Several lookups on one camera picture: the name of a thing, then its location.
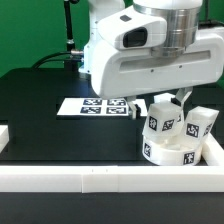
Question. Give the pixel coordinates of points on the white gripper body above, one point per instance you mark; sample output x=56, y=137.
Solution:
x=146, y=49

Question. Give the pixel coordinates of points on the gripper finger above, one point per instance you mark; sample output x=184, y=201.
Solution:
x=181, y=96
x=134, y=109

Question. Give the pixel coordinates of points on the white round stool seat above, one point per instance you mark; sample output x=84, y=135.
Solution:
x=170, y=155

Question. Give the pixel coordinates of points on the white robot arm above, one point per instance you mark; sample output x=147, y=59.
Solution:
x=100, y=9

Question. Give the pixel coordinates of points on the white U-shaped fence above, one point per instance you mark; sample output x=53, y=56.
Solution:
x=68, y=159

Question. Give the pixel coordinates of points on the white marker base plate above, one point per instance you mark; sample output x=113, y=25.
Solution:
x=93, y=107

